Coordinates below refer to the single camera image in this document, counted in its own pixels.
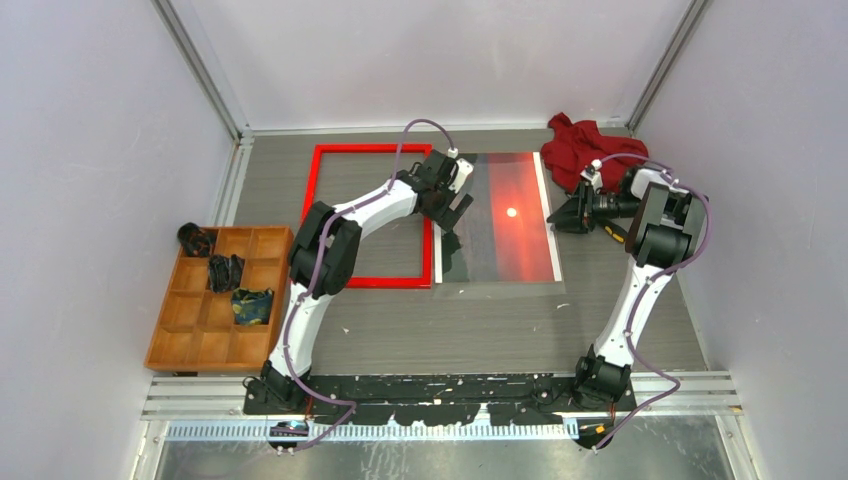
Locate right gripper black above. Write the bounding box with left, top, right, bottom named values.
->
left=546, top=181, right=639, bottom=235

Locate sunset photo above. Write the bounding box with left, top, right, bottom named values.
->
left=431, top=151, right=564, bottom=285

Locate clear glass pane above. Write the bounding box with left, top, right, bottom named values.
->
left=431, top=153, right=568, bottom=301

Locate red picture frame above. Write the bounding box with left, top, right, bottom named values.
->
left=301, top=143, right=434, bottom=289

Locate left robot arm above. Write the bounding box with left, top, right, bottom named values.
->
left=260, top=148, right=476, bottom=414

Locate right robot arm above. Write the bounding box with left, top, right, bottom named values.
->
left=548, top=160, right=709, bottom=411

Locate red cloth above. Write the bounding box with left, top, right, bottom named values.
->
left=540, top=113, right=649, bottom=194

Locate blue green item in tray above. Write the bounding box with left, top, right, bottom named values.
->
left=230, top=288, right=274, bottom=326

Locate wooden compartment tray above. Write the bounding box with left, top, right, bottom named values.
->
left=144, top=226, right=293, bottom=374

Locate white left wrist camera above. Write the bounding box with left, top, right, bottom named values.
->
left=447, top=147, right=476, bottom=193

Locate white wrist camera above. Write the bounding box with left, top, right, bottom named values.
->
left=580, top=159, right=603, bottom=193
left=447, top=147, right=476, bottom=193

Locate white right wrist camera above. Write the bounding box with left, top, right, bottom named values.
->
left=580, top=159, right=603, bottom=193

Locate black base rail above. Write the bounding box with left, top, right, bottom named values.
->
left=242, top=369, right=635, bottom=427

